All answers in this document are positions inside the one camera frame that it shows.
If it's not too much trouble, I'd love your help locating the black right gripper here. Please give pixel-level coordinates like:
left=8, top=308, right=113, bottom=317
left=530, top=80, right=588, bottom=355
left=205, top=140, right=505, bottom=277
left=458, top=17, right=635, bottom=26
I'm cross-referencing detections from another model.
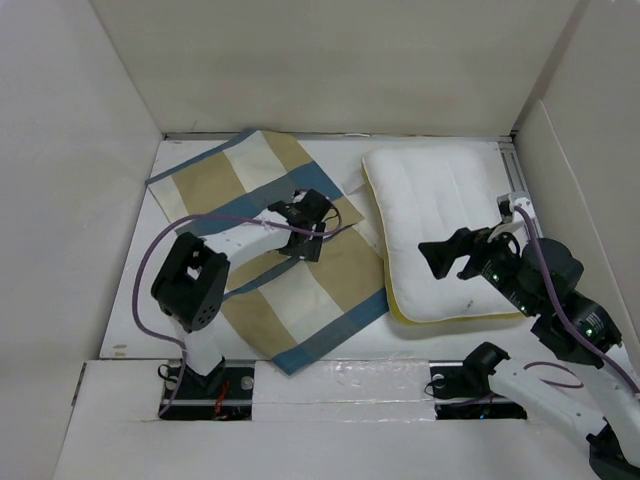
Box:
left=417, top=218, right=539, bottom=315

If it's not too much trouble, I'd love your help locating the white pillow yellow edge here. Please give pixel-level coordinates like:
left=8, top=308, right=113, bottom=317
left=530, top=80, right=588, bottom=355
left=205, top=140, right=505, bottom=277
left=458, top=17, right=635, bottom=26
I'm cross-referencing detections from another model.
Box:
left=362, top=142, right=519, bottom=325

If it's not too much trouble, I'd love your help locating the plaid beige blue pillowcase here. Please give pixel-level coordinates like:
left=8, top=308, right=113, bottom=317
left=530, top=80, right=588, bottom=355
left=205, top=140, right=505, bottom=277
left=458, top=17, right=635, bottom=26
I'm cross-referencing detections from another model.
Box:
left=147, top=130, right=389, bottom=375

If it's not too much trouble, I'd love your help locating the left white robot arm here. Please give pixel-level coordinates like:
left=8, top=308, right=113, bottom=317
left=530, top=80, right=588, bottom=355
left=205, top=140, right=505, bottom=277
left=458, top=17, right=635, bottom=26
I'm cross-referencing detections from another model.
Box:
left=151, top=189, right=336, bottom=397

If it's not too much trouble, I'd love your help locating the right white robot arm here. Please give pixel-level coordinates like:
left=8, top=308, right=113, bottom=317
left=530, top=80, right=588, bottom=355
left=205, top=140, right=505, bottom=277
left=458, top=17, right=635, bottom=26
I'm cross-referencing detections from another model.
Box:
left=418, top=226, right=639, bottom=479

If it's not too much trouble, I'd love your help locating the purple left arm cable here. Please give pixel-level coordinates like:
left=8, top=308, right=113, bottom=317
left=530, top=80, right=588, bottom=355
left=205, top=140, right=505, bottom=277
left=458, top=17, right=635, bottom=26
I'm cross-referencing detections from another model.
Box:
left=130, top=213, right=346, bottom=419

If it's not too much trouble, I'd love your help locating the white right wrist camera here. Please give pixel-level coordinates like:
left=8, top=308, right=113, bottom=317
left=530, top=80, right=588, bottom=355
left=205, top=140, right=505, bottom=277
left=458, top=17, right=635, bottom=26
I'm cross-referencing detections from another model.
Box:
left=497, top=191, right=535, bottom=224

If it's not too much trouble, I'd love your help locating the aluminium rail right side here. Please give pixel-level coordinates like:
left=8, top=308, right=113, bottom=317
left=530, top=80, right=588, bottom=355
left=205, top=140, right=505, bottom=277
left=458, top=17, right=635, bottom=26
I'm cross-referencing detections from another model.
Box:
left=499, top=139, right=544, bottom=241

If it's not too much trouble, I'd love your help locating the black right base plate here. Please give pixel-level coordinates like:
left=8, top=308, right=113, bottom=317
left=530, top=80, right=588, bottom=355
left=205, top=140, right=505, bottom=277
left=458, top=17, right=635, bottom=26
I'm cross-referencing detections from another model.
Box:
left=423, top=361, right=528, bottom=421

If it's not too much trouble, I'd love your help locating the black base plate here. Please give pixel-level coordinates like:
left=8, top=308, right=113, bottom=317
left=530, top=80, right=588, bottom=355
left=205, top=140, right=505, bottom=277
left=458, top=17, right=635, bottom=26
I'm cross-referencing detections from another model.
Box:
left=423, top=361, right=528, bottom=421
left=157, top=361, right=255, bottom=422

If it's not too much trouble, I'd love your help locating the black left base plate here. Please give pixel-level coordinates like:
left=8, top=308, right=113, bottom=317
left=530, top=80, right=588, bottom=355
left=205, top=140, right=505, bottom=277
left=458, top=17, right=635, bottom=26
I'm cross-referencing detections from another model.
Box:
left=157, top=361, right=255, bottom=422

